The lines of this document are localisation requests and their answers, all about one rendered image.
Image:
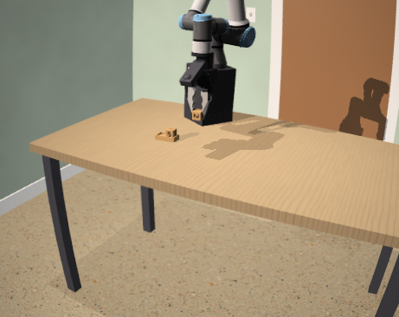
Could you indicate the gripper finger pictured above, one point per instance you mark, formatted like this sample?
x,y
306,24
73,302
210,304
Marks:
x,y
192,96
207,98

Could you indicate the tan wooden cube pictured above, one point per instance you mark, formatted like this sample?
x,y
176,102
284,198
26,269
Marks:
x,y
171,132
197,114

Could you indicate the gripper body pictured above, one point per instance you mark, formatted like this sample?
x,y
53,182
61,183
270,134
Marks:
x,y
203,80

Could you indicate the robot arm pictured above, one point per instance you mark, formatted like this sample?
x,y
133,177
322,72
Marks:
x,y
239,34

